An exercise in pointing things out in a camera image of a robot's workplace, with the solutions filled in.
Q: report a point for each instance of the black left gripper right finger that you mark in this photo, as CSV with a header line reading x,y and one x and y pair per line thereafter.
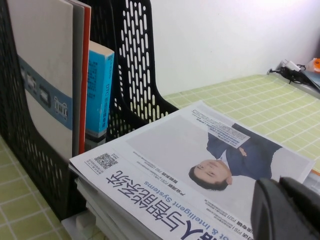
x,y
310,215

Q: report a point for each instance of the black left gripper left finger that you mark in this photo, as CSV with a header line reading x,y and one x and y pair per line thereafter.
x,y
272,215

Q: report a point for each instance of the white robot systems magazine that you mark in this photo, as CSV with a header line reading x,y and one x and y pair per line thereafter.
x,y
162,150

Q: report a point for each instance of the white orange ROS book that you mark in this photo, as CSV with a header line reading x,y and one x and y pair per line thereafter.
x,y
315,180

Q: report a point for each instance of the black mesh book holder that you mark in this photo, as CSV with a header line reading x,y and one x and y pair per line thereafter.
x,y
70,197

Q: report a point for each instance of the blue paperback book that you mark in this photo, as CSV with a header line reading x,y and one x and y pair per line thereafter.
x,y
100,87

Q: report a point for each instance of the red thin book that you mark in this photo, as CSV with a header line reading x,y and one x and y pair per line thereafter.
x,y
78,75

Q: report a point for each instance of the green checkered tablecloth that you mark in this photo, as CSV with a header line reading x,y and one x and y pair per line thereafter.
x,y
250,105

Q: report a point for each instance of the dark blue folder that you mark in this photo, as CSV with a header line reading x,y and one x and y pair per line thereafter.
x,y
312,80

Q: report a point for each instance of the orange white package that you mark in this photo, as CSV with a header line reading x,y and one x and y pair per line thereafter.
x,y
314,65

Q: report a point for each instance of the white power adapter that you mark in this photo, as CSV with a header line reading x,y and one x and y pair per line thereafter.
x,y
291,65

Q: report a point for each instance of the white magazine with fanned pages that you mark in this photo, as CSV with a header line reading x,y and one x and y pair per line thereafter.
x,y
112,215

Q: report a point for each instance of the magazine with red spine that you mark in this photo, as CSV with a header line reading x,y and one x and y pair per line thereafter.
x,y
87,50

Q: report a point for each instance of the grey magazine with blue band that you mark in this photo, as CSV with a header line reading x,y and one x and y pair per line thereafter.
x,y
50,62

